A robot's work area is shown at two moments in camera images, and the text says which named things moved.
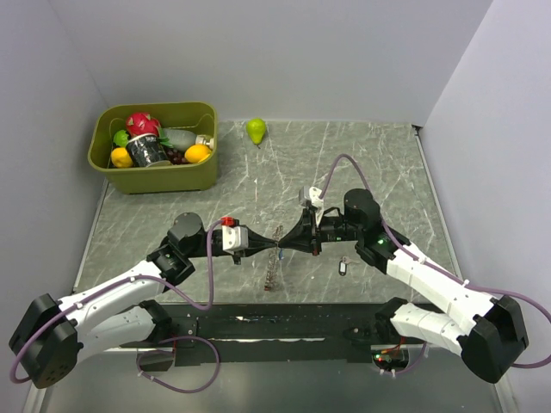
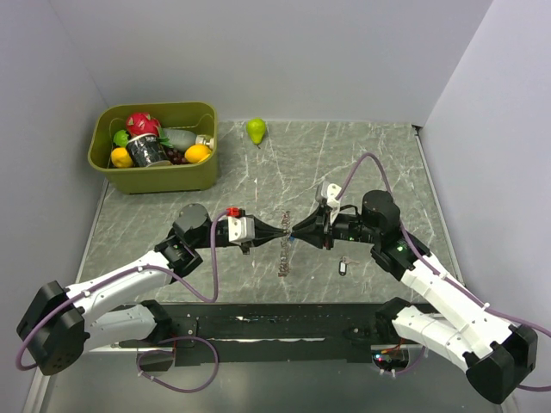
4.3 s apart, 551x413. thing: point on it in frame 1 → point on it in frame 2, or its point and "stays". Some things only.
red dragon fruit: (142, 123) stays
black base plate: (267, 332) stays
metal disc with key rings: (273, 260) → (285, 247)
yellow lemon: (120, 157) stays
